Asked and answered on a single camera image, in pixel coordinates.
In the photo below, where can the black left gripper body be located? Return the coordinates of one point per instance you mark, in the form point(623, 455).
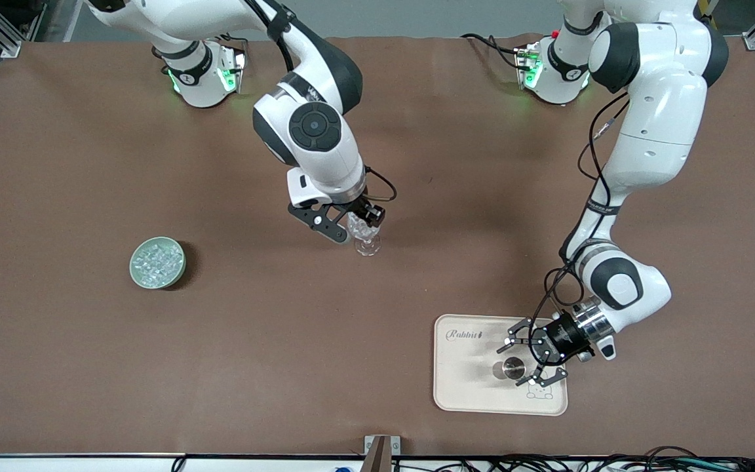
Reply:
point(561, 338)

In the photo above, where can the silver metal jigger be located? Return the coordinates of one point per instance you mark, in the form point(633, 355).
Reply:
point(512, 369)

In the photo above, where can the clear ice cubes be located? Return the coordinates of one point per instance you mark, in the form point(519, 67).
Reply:
point(154, 262)

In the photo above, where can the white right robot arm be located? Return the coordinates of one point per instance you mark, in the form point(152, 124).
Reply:
point(312, 124)

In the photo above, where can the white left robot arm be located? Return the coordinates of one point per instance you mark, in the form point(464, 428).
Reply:
point(659, 131)

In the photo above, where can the clear wine glass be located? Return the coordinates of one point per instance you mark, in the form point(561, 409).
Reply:
point(367, 246)

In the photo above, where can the cream rabbit print tray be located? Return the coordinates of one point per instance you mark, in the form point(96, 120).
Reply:
point(463, 383)

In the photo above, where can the green round bowl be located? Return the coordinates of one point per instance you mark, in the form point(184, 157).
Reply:
point(183, 265)

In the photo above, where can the brown table mat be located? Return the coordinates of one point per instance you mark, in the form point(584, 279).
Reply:
point(154, 360)

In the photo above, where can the brown wooden post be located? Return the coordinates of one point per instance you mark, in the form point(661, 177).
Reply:
point(378, 459)

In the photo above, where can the grey metal bracket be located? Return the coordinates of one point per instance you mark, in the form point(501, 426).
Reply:
point(369, 444)

